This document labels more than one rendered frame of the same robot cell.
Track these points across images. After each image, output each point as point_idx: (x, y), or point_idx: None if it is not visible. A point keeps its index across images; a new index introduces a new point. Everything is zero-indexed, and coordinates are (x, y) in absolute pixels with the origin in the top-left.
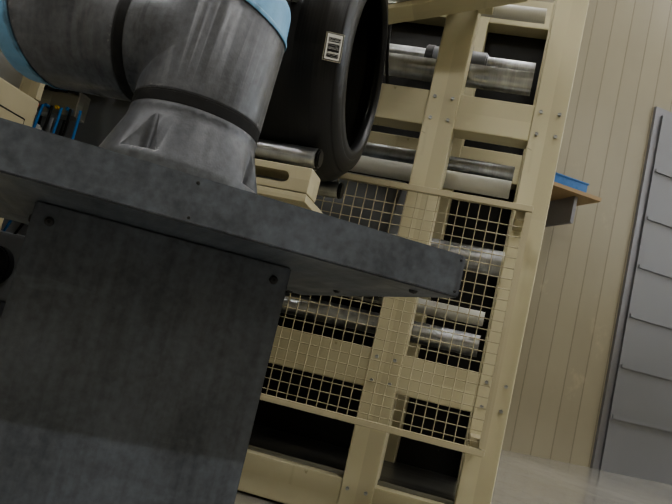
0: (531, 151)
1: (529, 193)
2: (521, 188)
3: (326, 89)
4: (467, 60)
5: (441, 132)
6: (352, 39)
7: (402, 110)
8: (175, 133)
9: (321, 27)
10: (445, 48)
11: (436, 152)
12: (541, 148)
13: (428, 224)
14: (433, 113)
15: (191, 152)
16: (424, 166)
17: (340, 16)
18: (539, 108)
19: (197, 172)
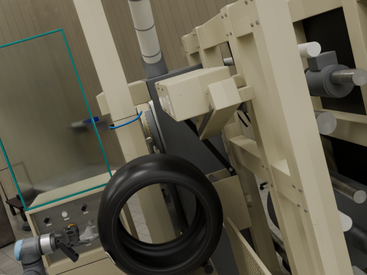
0: (302, 219)
1: (313, 255)
2: (309, 249)
3: (124, 270)
4: (261, 138)
5: (273, 193)
6: (118, 245)
7: (261, 174)
8: None
9: (104, 249)
10: (253, 129)
11: (277, 208)
12: (305, 217)
13: (293, 260)
14: (267, 179)
15: None
16: (278, 217)
17: (105, 243)
18: (292, 182)
19: None
